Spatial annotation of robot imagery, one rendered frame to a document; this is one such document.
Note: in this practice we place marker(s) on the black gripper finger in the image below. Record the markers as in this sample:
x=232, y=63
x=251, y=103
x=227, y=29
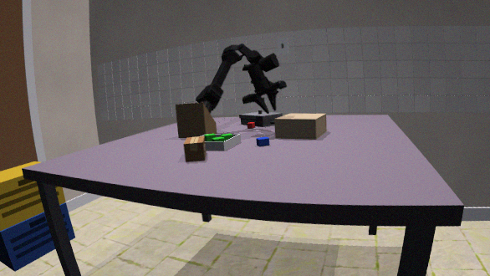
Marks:
x=262, y=104
x=272, y=100

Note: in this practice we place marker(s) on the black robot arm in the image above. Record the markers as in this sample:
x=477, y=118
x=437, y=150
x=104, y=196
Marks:
x=213, y=93

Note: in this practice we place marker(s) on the white square tray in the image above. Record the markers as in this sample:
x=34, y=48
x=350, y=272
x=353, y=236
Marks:
x=222, y=146

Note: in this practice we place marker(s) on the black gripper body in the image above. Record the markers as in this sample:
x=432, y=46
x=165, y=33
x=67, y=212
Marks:
x=259, y=82

